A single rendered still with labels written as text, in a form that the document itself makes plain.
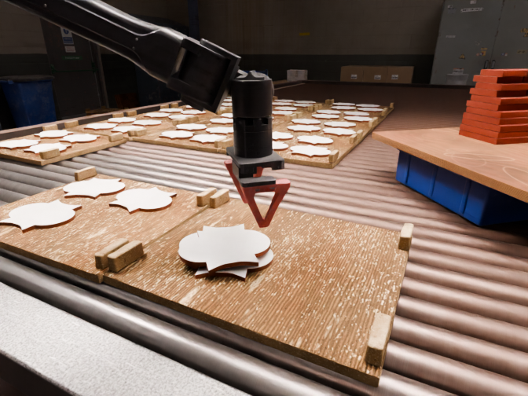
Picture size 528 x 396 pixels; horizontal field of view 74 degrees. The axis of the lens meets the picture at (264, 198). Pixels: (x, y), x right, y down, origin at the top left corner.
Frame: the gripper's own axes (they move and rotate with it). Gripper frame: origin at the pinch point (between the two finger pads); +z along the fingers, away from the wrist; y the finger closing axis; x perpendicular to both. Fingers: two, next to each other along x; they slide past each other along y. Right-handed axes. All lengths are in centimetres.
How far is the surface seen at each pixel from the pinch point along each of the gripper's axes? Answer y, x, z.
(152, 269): -0.4, -16.6, 8.0
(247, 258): 4.8, -2.7, 5.7
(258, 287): 8.8, -2.0, 8.3
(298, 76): -621, 255, 16
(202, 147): -76, 1, 8
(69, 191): -39, -35, 7
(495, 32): -420, 496, -50
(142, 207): -23.5, -18.6, 6.9
